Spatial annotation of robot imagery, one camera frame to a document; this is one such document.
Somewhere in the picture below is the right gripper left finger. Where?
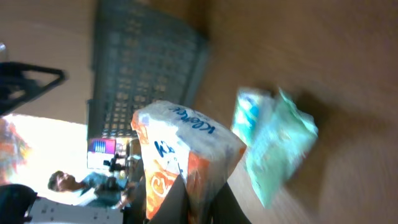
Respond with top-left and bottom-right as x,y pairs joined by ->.
147,175 -> 189,224

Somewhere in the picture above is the black frame object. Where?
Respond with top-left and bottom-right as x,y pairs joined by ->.
1,62 -> 67,116

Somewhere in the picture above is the small green tissue packet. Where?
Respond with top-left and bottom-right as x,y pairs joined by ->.
231,87 -> 274,147

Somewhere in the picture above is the small orange tissue packet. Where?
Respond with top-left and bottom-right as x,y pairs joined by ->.
131,101 -> 247,223

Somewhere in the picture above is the grey plastic mesh basket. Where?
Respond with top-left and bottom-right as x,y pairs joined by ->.
87,0 -> 208,139

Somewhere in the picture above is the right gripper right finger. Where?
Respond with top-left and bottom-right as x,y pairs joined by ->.
211,183 -> 251,224

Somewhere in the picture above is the person in background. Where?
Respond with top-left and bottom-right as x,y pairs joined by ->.
47,170 -> 139,209

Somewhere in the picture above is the teal wet wipes packet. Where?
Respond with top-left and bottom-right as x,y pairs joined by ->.
246,89 -> 318,207

